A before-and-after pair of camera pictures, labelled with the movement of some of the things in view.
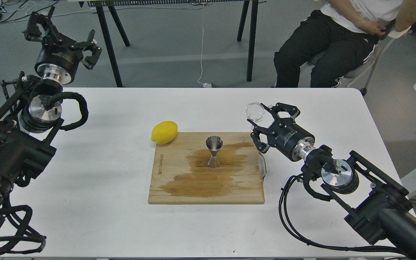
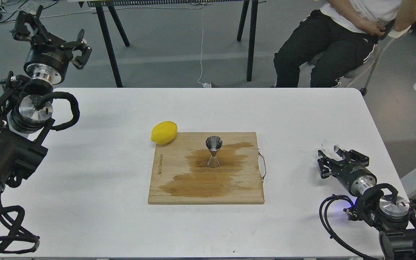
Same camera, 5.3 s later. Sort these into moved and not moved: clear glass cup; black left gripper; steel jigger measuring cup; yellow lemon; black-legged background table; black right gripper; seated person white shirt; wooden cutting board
Moved: black left gripper; clear glass cup; black right gripper
Not moved: black-legged background table; wooden cutting board; steel jigger measuring cup; seated person white shirt; yellow lemon
